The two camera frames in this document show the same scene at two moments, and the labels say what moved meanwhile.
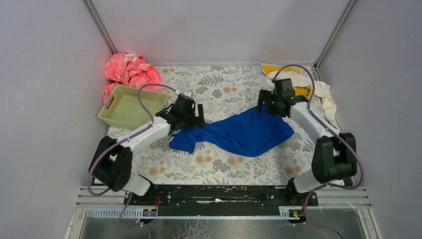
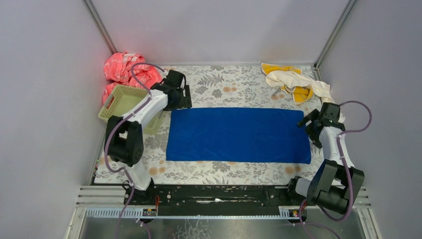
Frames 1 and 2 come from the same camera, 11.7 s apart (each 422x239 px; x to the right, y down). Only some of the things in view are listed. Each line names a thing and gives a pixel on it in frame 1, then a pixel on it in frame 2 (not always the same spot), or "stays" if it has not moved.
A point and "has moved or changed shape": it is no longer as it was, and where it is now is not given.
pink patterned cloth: (130, 69) stays
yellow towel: (267, 68) stays
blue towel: (250, 133) has moved or changed shape
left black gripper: (193, 116) -> (184, 97)
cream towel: (321, 91) stays
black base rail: (221, 196) stays
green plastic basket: (133, 107) stays
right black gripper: (268, 107) -> (311, 126)
